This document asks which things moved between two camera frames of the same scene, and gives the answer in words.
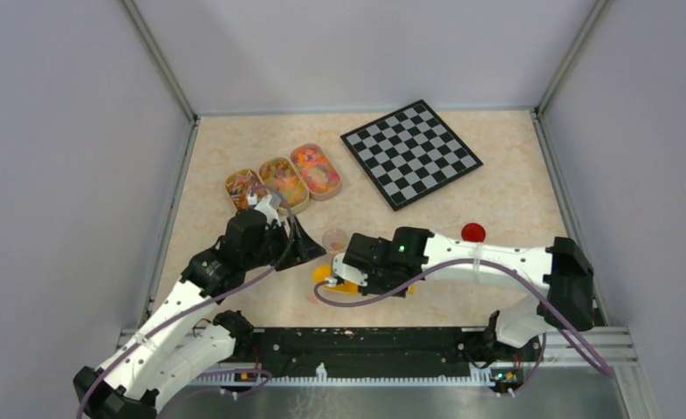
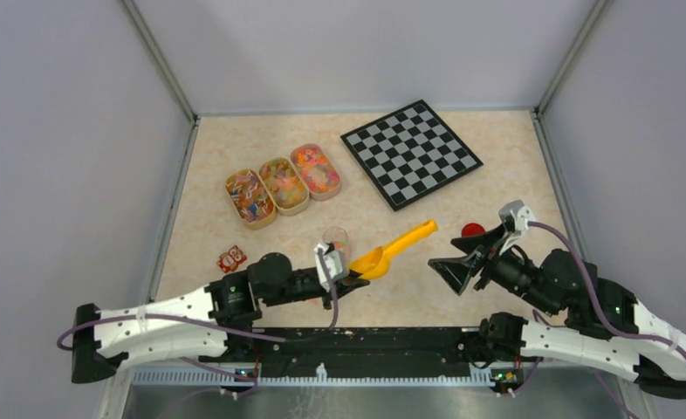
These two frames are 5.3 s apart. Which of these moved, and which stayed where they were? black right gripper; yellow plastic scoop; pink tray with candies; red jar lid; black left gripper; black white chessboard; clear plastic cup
Moved: black left gripper; black right gripper; yellow plastic scoop
Stayed: black white chessboard; red jar lid; clear plastic cup; pink tray with candies
